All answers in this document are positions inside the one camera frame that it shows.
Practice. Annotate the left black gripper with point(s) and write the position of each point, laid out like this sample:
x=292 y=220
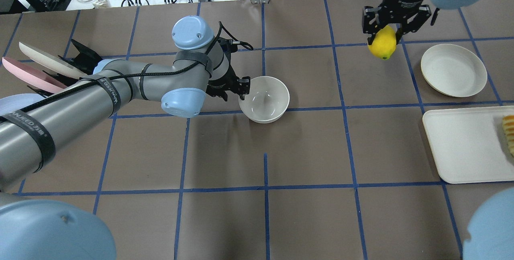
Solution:
x=223 y=80

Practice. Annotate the yellow lemon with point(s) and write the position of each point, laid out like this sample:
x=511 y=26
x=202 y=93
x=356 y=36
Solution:
x=384 y=43

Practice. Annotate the cream bowl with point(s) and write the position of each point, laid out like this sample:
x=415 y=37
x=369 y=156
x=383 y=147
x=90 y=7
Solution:
x=267 y=101

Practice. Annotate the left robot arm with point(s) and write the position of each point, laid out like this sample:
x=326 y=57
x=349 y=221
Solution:
x=42 y=229

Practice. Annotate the cream round plate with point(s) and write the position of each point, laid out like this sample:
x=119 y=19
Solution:
x=453 y=70

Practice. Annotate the cream rectangular tray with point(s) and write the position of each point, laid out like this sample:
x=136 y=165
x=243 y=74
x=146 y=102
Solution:
x=468 y=145

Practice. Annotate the sliced yellow fruit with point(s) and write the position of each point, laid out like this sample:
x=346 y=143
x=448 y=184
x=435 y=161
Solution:
x=508 y=130

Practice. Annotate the black dish rack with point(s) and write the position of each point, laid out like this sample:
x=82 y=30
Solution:
x=86 y=60

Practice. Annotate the cream plate in rack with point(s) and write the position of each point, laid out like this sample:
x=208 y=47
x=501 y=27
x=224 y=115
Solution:
x=51 y=62

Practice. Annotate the pink plate in rack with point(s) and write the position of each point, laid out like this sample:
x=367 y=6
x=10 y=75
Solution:
x=32 y=76

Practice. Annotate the blue plate in rack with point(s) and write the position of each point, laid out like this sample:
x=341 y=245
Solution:
x=18 y=101

